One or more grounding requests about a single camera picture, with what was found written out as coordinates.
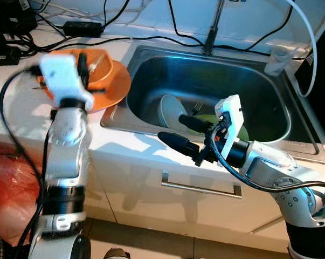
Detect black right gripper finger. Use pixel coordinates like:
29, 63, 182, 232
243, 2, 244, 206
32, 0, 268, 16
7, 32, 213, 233
178, 114, 214, 134
158, 131, 200, 158

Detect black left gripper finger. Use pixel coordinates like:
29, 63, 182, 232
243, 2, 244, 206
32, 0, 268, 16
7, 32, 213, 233
76, 51, 90, 87

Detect orange plastic bowl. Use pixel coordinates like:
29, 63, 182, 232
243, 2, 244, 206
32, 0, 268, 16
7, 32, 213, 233
44, 49, 113, 90

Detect orange plastic plate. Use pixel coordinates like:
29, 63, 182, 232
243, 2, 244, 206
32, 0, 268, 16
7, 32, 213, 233
37, 57, 132, 113

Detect metal fork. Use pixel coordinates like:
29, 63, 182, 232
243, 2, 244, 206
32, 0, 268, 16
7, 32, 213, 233
192, 100, 204, 115

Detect green plate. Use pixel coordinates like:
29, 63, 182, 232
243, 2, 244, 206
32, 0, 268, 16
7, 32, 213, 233
197, 113, 249, 142

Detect white bowl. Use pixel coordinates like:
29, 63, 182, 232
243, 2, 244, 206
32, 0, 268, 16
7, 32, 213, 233
160, 94, 190, 133

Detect black power adapter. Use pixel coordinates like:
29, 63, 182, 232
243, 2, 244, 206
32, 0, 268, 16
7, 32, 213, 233
63, 21, 105, 37

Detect stainless steel sink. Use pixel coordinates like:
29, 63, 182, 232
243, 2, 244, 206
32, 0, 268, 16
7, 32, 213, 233
100, 45, 325, 164

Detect white base cabinet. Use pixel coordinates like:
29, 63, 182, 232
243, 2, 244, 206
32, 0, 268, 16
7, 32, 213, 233
87, 146, 292, 241

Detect black countertop appliance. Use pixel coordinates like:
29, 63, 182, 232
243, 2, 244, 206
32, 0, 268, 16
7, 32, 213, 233
297, 22, 325, 141

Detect black power strip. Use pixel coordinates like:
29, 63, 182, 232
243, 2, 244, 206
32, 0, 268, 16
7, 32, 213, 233
0, 33, 22, 66

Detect black charger box with label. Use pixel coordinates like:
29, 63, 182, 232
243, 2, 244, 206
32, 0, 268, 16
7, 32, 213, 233
0, 0, 38, 34

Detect dark metal faucet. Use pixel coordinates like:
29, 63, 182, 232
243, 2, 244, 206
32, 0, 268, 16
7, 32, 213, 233
203, 0, 226, 54

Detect clear glass cup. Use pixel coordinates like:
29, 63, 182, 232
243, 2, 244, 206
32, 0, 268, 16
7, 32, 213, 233
264, 46, 298, 76

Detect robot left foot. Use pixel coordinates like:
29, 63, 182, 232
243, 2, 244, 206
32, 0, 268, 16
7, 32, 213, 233
103, 247, 132, 259

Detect red plastic bag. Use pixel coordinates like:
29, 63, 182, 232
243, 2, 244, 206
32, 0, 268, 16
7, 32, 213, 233
0, 143, 44, 246

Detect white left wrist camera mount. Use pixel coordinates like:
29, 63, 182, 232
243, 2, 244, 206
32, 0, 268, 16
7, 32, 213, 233
38, 52, 95, 111

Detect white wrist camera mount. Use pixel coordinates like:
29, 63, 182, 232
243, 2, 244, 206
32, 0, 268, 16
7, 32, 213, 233
38, 52, 95, 111
215, 94, 244, 157

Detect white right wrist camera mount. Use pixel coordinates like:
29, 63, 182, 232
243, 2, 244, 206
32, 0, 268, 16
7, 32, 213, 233
215, 94, 244, 157

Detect long metal drawer handle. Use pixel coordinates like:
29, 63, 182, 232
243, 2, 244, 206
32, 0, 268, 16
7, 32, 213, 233
161, 172, 243, 199

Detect white hose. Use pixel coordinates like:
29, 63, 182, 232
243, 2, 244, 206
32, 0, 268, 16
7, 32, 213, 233
283, 0, 318, 98

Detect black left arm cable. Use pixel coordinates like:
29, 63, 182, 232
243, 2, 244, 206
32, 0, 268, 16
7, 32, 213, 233
0, 67, 50, 249

